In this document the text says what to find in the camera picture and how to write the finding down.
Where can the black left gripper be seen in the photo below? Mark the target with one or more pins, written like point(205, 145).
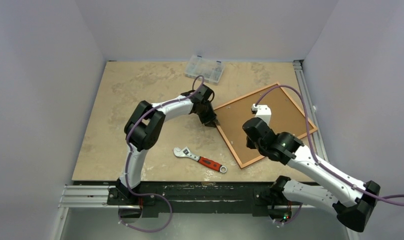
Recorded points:
point(210, 120)

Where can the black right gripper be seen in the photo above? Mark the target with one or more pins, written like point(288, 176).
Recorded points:
point(250, 143)

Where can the red wooden photo frame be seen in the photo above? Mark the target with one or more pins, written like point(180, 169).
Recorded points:
point(287, 116)

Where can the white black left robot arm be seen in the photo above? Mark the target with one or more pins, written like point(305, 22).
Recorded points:
point(144, 127)

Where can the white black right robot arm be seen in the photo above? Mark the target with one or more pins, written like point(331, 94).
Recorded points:
point(351, 200)

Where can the clear plastic organizer box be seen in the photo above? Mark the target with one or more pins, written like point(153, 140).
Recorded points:
point(211, 70)

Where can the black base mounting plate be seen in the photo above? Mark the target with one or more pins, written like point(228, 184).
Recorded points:
point(150, 198)

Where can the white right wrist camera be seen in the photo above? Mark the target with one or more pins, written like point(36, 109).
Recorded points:
point(262, 111)

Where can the red handled adjustable wrench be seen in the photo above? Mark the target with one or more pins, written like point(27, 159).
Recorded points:
point(186, 153)

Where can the aluminium right side rail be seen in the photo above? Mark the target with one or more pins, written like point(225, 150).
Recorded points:
point(316, 137)

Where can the aluminium rail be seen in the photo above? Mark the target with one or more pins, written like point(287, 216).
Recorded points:
point(316, 137)
point(86, 196)

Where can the aluminium front rail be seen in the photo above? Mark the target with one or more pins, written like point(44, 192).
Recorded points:
point(86, 196)

